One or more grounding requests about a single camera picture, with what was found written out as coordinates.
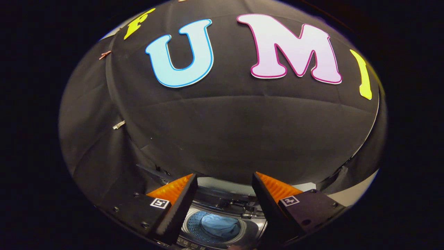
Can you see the light blue button shirt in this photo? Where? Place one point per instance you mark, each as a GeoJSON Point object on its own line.
{"type": "Point", "coordinates": [220, 225]}

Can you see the silver metal clip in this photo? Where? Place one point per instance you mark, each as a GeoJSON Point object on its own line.
{"type": "Point", "coordinates": [119, 125]}

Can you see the copper metal clip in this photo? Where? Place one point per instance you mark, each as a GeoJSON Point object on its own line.
{"type": "Point", "coordinates": [105, 54]}

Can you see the black backdrop cloth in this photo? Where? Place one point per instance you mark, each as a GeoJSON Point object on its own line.
{"type": "Point", "coordinates": [222, 132]}

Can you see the small grey washing machine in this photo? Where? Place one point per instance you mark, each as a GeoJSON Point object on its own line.
{"type": "Point", "coordinates": [250, 230]}

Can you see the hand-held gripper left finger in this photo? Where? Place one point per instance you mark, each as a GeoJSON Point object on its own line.
{"type": "Point", "coordinates": [178, 208]}

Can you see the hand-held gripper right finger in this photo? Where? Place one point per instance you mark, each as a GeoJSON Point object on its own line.
{"type": "Point", "coordinates": [269, 208]}

